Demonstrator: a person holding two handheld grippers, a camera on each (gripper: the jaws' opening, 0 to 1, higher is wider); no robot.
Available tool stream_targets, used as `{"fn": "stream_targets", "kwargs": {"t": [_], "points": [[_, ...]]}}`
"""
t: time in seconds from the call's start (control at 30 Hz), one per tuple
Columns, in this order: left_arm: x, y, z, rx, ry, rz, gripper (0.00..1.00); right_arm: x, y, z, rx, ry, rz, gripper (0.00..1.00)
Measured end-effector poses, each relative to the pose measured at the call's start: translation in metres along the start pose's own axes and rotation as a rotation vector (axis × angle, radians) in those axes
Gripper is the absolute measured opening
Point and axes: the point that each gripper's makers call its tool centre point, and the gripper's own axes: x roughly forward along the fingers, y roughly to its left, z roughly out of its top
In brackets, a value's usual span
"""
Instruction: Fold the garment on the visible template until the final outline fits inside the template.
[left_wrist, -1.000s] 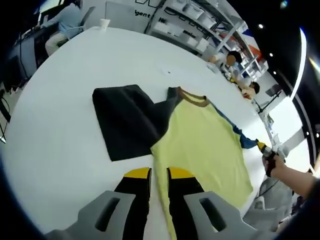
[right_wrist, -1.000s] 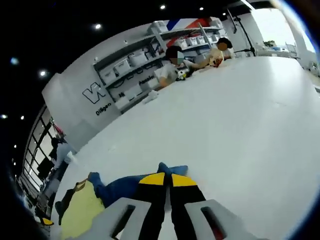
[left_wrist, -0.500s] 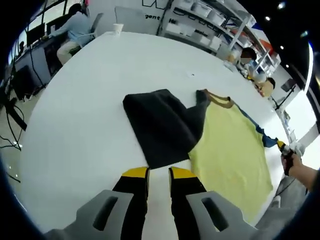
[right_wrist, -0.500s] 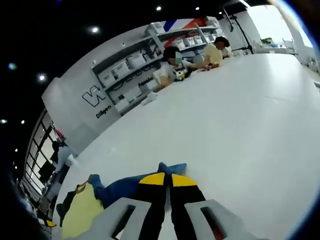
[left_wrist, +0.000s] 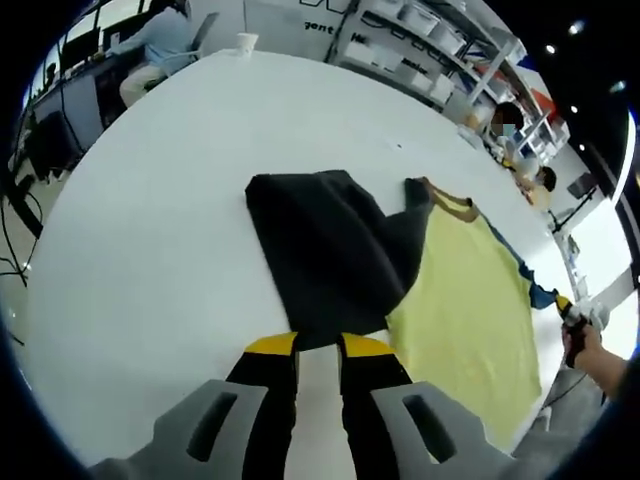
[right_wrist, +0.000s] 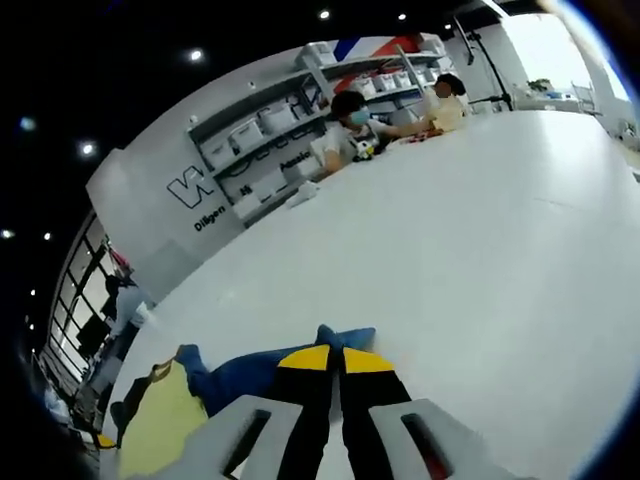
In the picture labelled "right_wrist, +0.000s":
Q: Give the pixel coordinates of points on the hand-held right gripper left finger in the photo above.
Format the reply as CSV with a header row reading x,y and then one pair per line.
x,y
305,400

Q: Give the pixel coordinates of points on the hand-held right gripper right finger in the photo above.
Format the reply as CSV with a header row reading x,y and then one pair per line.
x,y
370,410

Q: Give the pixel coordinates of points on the yellow garment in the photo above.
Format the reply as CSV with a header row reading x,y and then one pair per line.
x,y
160,425

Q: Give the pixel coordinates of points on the blue garment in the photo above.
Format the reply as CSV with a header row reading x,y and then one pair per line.
x,y
240,380

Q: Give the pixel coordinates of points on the black computer monitor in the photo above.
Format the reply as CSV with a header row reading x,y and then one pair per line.
x,y
92,332

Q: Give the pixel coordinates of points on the white paper cup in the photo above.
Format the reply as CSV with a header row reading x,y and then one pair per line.
x,y
141,314

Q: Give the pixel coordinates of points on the pink hanging bag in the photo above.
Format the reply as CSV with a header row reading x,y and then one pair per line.
x,y
121,265

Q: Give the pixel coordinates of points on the white crumpled cloth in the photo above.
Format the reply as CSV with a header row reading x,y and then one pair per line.
x,y
302,195

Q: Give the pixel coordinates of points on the row of white storage bins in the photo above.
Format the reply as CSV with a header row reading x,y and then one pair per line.
x,y
247,135

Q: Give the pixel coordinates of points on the pile of colourful small items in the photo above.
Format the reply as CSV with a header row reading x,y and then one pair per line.
x,y
420,136

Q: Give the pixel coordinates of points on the grey metal storage shelf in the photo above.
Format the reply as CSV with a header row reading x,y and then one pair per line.
x,y
317,75

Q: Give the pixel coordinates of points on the black tripod stand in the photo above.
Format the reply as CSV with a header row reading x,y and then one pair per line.
x,y
492,65

